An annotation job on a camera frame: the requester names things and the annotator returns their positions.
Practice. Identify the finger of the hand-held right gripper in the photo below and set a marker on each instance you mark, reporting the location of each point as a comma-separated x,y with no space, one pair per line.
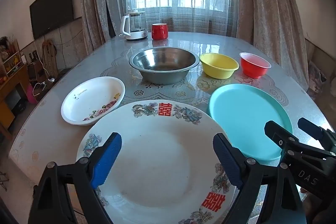
309,127
278,134

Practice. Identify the red mug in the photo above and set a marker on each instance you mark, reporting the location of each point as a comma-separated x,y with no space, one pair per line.
158,32

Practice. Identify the yellow plastic bowl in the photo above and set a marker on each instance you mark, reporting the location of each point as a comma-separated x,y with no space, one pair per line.
218,66

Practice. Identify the large white plate dragon print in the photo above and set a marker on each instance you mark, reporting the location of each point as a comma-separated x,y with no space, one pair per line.
157,161

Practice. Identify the dark low cabinet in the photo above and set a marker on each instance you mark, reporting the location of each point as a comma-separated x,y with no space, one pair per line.
61,73

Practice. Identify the beige patterned curtain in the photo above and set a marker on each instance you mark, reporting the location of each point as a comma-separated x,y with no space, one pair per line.
97,3
267,3

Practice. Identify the stainless steel bowl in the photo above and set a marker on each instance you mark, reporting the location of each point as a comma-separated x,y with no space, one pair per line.
162,61

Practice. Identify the wooden shelf cabinet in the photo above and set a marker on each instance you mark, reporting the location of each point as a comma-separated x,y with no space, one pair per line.
10,87

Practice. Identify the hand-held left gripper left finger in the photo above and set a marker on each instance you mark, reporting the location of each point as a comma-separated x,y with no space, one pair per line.
106,161

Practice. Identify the small black appliance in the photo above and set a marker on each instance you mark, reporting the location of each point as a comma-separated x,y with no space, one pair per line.
35,71

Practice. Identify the red plastic bowl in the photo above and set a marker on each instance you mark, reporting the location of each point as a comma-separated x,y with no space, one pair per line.
253,69

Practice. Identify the printed plastic bag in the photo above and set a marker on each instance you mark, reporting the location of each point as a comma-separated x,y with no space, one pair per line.
316,77

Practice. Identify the white dish with rose print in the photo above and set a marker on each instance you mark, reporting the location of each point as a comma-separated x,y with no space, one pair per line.
89,98

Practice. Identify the pink bag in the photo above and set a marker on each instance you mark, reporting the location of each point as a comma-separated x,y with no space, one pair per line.
31,94

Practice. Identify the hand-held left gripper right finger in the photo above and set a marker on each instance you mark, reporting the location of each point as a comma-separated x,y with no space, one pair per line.
227,158

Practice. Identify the brown wooden frame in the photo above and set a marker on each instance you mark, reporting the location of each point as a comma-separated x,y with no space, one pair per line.
50,56

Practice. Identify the black flat television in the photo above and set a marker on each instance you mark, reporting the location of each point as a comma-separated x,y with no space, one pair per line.
51,8

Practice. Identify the teal plastic plate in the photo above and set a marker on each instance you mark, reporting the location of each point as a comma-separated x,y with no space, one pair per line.
244,113

